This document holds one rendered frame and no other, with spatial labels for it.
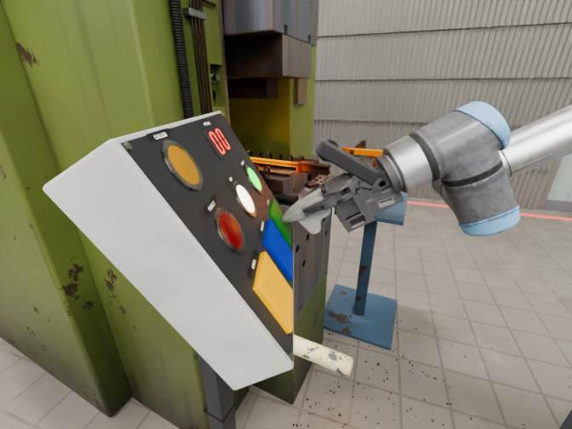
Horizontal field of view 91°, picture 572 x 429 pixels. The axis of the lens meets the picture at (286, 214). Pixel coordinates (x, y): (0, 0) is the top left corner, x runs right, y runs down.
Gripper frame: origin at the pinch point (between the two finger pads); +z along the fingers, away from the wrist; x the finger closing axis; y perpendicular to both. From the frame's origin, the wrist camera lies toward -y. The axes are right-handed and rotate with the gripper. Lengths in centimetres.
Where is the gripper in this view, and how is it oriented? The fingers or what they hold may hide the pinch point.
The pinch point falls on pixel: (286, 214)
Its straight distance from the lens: 52.6
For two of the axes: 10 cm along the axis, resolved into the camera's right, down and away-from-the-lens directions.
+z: -8.7, 4.5, 2.2
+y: 5.0, 8.0, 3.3
